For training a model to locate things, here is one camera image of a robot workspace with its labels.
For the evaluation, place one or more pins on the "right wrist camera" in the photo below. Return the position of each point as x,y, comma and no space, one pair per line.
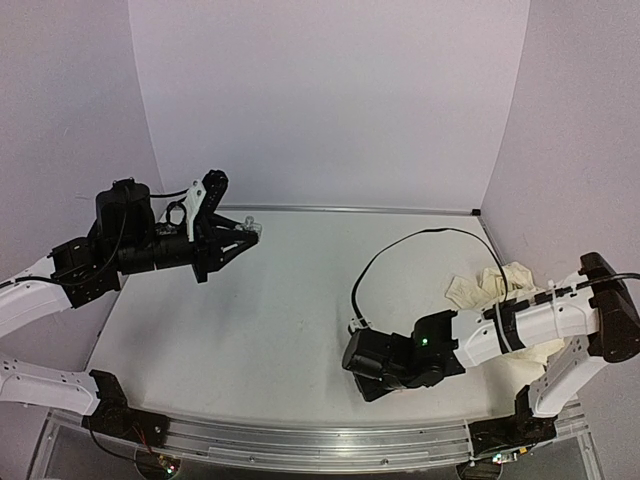
356,324

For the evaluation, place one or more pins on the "clear nail polish bottle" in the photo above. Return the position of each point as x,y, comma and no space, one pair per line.
250,225

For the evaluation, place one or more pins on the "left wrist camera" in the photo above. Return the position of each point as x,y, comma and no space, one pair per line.
203,197

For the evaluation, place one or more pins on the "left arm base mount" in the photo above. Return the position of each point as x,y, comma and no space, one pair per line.
114,417

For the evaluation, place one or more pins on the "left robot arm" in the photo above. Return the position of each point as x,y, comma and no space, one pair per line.
32,294

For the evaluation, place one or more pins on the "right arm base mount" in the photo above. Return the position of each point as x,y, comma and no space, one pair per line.
510,433

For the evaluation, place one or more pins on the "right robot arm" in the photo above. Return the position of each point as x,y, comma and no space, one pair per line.
591,308

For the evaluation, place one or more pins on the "cream cloth sleeve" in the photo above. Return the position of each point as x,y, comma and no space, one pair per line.
483,292

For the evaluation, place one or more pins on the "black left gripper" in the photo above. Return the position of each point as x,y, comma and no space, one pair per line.
212,242

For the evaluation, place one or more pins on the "aluminium front rail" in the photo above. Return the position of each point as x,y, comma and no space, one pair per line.
338,450

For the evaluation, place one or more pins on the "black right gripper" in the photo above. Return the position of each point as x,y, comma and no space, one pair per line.
370,386

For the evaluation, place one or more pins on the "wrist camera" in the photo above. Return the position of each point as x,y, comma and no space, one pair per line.
203,197
356,324

